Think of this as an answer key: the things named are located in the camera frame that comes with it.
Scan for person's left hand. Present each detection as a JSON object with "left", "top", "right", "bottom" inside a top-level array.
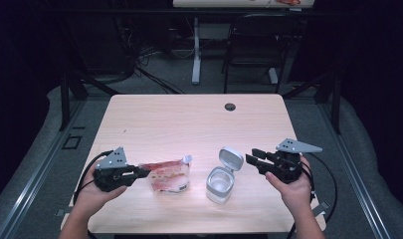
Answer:
[{"left": 73, "top": 163, "right": 127, "bottom": 218}]

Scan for black square floor socket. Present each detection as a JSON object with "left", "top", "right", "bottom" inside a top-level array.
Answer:
[{"left": 62, "top": 133, "right": 84, "bottom": 150}]

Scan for white desk leg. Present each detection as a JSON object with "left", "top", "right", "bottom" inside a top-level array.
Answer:
[
  {"left": 191, "top": 17, "right": 203, "bottom": 86},
  {"left": 268, "top": 67, "right": 280, "bottom": 86}
]

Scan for aluminium floor rail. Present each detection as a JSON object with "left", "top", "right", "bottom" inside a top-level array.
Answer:
[
  {"left": 316, "top": 99, "right": 392, "bottom": 239},
  {"left": 0, "top": 99, "right": 88, "bottom": 239}
]

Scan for red and white refill pouch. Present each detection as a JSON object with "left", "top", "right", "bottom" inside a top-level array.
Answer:
[{"left": 138, "top": 154, "right": 193, "bottom": 195}]

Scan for black metal stand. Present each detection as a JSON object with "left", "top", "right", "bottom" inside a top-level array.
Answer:
[
  {"left": 282, "top": 66, "right": 342, "bottom": 135},
  {"left": 59, "top": 69, "right": 120, "bottom": 132}
]

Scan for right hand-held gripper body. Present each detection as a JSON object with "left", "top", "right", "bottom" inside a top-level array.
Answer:
[{"left": 267, "top": 137, "right": 323, "bottom": 184}]

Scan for light wooden desk top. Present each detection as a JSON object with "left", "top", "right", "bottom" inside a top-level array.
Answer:
[{"left": 172, "top": 0, "right": 317, "bottom": 9}]

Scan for person's right hand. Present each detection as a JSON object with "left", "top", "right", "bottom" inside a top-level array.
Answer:
[{"left": 265, "top": 155, "right": 314, "bottom": 217}]

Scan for black folding chair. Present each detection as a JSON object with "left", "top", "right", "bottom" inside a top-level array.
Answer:
[{"left": 222, "top": 13, "right": 304, "bottom": 95}]

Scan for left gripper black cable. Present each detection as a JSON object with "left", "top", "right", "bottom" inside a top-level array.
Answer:
[{"left": 73, "top": 149, "right": 114, "bottom": 239}]

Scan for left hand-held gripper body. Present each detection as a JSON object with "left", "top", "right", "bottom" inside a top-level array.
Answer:
[{"left": 93, "top": 146, "right": 137, "bottom": 193}]

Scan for bundle of floor cables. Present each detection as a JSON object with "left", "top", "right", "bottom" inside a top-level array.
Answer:
[{"left": 115, "top": 19, "right": 187, "bottom": 96}]

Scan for clear jar with gray lid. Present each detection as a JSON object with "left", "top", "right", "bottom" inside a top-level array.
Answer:
[{"left": 205, "top": 146, "right": 245, "bottom": 205}]

